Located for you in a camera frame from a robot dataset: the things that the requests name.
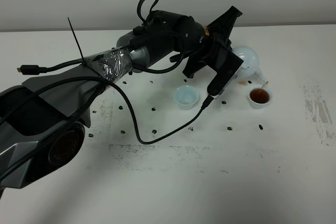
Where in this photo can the light blue porcelain teapot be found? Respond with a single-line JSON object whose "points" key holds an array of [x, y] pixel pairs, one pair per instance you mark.
{"points": [[250, 66]]}

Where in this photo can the right blue porcelain teacup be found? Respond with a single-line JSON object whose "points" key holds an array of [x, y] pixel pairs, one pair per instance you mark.
{"points": [[259, 96]]}

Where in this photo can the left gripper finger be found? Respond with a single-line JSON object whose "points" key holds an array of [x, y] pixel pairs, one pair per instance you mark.
{"points": [[221, 27], [194, 64]]}

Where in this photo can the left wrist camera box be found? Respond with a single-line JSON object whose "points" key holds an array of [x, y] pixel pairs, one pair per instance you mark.
{"points": [[226, 65]]}

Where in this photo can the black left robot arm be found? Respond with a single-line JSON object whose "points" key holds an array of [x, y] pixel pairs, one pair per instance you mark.
{"points": [[43, 120]]}

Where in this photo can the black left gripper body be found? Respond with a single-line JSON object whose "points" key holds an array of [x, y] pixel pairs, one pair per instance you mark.
{"points": [[198, 40]]}

